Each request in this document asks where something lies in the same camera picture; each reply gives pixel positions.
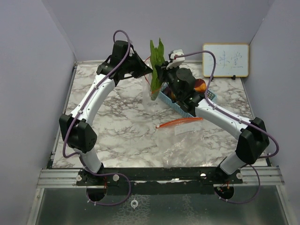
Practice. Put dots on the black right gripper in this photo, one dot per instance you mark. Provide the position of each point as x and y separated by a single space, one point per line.
162 71

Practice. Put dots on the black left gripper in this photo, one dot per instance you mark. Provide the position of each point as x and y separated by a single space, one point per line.
143 68

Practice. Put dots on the green leafy vegetable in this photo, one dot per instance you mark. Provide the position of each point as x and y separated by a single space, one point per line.
156 60

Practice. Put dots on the clear zip bag orange zipper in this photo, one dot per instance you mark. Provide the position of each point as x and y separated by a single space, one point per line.
150 92

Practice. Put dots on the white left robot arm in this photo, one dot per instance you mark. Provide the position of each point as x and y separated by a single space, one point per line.
76 127

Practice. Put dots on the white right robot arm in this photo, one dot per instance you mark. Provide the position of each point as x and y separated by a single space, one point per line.
250 134

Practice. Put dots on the light blue perforated plastic basket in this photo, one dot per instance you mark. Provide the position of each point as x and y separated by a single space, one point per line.
185 105

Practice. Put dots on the red and orange meat slab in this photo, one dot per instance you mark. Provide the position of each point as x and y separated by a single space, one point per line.
200 85

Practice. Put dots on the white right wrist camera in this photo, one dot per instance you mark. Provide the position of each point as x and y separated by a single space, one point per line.
175 58

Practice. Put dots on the small whiteboard wooden frame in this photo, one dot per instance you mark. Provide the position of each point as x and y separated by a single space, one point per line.
232 59

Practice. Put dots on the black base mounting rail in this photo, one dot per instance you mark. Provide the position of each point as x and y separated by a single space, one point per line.
157 180

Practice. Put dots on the aluminium extrusion frame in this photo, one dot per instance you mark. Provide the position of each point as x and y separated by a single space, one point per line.
66 178

